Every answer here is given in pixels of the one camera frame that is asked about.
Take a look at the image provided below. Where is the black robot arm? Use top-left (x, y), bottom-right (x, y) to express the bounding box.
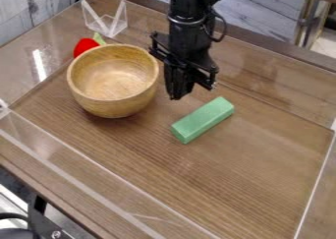
top-left (149, 0), bottom-right (226, 100)

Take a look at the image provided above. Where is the green rectangular foam stick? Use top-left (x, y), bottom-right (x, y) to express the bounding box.
top-left (170, 97), bottom-right (234, 145)

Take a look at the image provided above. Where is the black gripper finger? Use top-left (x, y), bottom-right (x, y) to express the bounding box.
top-left (164, 64), bottom-right (177, 98)
top-left (174, 69), bottom-right (194, 100)

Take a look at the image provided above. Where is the light brown wooden bowl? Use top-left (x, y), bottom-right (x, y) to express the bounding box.
top-left (65, 43), bottom-right (160, 118)

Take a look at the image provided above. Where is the black table leg bracket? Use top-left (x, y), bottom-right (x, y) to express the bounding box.
top-left (28, 195), bottom-right (74, 239)

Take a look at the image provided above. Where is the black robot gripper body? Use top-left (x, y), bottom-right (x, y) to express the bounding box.
top-left (149, 15), bottom-right (218, 90)

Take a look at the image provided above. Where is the black cable on floor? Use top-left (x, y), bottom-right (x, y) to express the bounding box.
top-left (0, 212), bottom-right (34, 239)

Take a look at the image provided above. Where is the metal table leg background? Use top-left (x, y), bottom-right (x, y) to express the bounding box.
top-left (293, 0), bottom-right (332, 49)

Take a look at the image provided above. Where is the red plush strawberry toy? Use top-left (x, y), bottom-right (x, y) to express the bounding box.
top-left (72, 32), bottom-right (106, 57)

